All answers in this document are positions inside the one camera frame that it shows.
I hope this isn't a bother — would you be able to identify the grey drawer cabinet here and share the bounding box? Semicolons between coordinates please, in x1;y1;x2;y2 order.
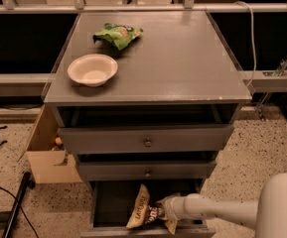
44;10;253;238

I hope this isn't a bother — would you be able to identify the brown chip bag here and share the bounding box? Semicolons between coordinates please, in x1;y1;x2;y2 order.
126;184;178;235

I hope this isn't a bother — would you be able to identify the cardboard box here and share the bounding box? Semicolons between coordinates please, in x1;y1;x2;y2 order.
23;105;81;183

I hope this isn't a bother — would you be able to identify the white paper bowl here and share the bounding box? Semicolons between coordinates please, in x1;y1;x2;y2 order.
68;54;118;87

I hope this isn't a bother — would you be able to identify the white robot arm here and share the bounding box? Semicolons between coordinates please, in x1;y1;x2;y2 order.
164;174;287;238

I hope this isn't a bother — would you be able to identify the green chip bag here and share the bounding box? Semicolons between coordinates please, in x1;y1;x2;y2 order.
92;23;143;51

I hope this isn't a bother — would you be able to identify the black floor cable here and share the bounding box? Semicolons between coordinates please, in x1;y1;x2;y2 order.
0;175;40;238

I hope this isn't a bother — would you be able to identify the black bar on floor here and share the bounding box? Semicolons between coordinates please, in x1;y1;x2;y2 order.
2;172;34;238

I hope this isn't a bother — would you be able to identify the grey middle drawer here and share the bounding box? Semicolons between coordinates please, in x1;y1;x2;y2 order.
77;161;216;181

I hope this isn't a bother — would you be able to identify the grey bottom drawer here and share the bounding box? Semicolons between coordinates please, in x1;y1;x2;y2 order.
80;179;215;238

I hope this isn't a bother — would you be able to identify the grey drawer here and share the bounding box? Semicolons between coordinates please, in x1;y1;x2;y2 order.
77;161;216;181
58;125;234;154
80;179;215;238

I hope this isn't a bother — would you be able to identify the white cable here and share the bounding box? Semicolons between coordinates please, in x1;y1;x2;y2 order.
234;1;258;88

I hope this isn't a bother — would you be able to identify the grey top drawer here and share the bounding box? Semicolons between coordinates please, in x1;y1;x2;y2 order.
58;125;234;154

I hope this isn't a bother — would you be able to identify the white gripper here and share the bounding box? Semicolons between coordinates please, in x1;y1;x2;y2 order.
163;195;187;221

